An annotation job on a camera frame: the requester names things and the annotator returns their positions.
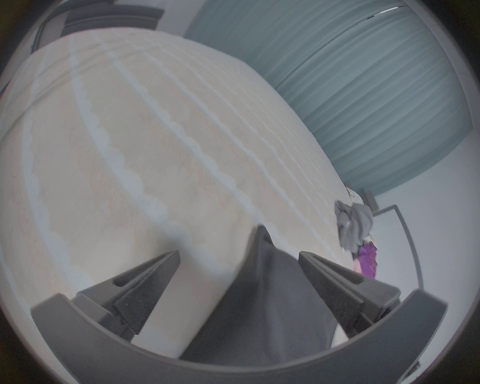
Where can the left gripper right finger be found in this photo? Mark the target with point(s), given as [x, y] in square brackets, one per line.
[348, 296]

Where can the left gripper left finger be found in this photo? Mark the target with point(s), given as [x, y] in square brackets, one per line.
[138, 300]

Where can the black T-shirt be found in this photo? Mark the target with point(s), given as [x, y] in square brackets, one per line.
[262, 300]

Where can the pile of clothes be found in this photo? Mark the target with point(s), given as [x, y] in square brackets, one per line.
[365, 258]

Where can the bed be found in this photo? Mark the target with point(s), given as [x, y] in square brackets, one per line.
[150, 131]

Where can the grey garment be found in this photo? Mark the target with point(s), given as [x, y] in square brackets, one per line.
[354, 225]

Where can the grey bedside table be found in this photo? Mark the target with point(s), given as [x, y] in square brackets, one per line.
[369, 200]

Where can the white printed pillow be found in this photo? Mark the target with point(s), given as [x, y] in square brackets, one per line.
[354, 195]

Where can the blue-green curtain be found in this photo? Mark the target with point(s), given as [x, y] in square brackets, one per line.
[393, 112]
[262, 37]

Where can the dark grey padded bench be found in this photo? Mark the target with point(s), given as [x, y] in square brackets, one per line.
[112, 18]

